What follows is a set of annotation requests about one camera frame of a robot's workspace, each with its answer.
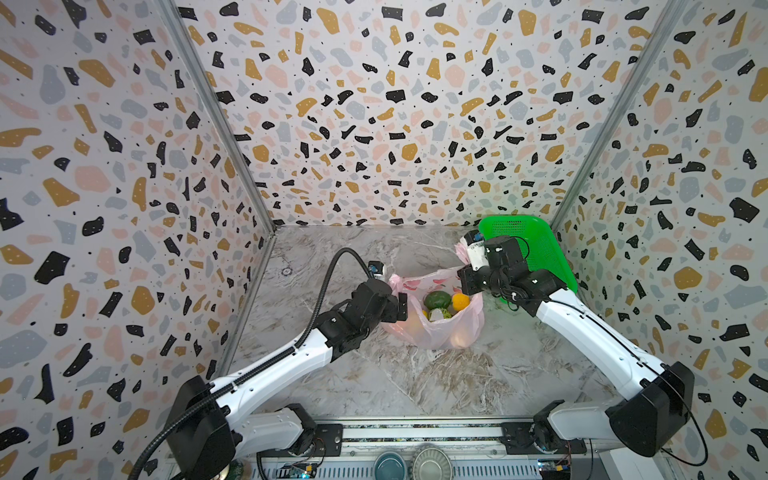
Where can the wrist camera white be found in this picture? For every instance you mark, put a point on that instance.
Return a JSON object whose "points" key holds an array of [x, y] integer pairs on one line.
{"points": [[377, 269], [475, 250]]}

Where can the pink plastic bag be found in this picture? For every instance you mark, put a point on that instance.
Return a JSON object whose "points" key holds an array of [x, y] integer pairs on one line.
{"points": [[438, 329]]}

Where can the small circuit board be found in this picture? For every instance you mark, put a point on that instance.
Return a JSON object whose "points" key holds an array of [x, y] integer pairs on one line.
{"points": [[301, 470], [553, 470]]}

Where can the small circuit board left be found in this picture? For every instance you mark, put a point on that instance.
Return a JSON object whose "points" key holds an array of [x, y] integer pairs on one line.
{"points": [[301, 470]]}

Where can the orange fruit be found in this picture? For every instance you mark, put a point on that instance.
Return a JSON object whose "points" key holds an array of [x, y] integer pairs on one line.
{"points": [[460, 301]]}

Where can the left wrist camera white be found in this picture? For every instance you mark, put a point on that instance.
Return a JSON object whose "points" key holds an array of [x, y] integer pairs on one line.
{"points": [[377, 269]]}

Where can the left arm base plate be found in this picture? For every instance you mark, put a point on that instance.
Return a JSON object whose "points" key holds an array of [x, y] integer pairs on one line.
{"points": [[326, 441]]}

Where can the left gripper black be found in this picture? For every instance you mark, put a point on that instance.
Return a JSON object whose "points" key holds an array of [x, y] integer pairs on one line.
{"points": [[391, 313]]}

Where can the small circuit board right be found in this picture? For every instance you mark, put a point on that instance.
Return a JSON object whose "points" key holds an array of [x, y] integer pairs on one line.
{"points": [[553, 470]]}

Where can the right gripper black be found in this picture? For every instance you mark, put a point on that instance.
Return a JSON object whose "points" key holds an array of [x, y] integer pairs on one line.
{"points": [[468, 279]]}

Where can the green plastic basket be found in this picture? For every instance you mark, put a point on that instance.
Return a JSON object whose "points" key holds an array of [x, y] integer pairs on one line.
{"points": [[539, 244]]}

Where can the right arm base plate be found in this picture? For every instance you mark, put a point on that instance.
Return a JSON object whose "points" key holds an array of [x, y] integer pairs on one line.
{"points": [[516, 438]]}

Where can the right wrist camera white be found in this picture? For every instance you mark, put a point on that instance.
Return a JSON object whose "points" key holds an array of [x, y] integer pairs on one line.
{"points": [[475, 250]]}

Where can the aluminium mounting rail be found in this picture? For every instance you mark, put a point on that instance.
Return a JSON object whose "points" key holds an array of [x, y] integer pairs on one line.
{"points": [[472, 444]]}

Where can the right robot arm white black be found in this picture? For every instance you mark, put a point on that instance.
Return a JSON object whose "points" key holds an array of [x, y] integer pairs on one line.
{"points": [[655, 397]]}

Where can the teal ceramic bowl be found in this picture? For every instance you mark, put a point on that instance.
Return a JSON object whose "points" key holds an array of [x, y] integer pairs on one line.
{"points": [[390, 466]]}

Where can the green avocado fruit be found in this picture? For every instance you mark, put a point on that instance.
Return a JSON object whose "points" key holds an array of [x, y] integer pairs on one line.
{"points": [[437, 300]]}

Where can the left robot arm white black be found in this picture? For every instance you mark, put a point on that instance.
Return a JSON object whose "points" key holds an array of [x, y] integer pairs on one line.
{"points": [[212, 423]]}

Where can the grey ribbed plate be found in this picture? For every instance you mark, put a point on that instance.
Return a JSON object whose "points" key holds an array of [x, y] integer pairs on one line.
{"points": [[431, 463]]}

